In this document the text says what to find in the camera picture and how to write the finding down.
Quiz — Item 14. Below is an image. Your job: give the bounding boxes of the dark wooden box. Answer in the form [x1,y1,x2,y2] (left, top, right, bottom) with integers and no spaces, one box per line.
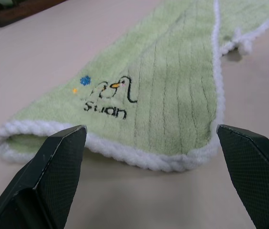
[0,0,68,28]

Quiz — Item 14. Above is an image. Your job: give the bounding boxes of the green towel with white trim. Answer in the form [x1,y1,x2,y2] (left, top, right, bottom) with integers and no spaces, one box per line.
[0,0,269,172]

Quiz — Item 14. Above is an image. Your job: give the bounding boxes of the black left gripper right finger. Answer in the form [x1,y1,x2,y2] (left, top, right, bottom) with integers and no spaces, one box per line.
[216,124,269,229]

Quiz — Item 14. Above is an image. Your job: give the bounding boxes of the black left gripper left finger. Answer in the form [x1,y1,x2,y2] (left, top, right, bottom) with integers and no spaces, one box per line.
[0,125,88,229]

